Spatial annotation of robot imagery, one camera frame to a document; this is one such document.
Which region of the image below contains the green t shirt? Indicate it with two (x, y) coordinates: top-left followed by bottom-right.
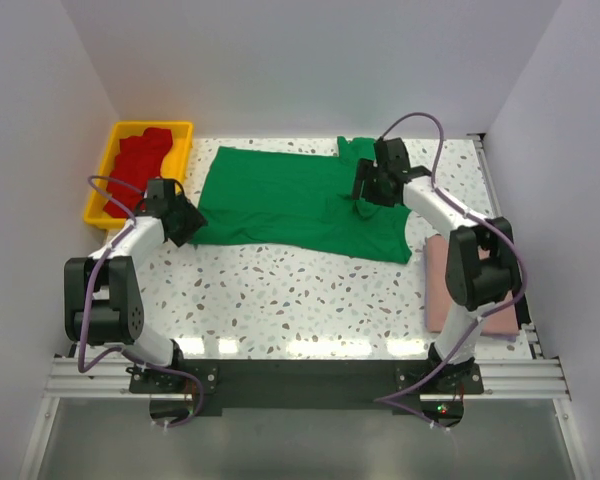
(193, 137), (411, 264)

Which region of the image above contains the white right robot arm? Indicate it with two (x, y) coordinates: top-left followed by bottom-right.
(352, 138), (522, 395)

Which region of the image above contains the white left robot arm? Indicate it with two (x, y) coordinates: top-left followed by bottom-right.
(64, 178), (207, 392)

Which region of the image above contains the yellow plastic bin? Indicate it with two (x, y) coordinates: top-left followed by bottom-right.
(83, 121), (194, 230)

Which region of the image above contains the pink folded t shirt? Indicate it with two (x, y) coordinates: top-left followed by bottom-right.
(424, 235), (519, 337)

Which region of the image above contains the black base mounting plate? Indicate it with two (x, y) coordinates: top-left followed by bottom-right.
(126, 359), (484, 426)

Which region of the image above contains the red t shirt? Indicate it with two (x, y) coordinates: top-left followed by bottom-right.
(106, 127), (173, 211)

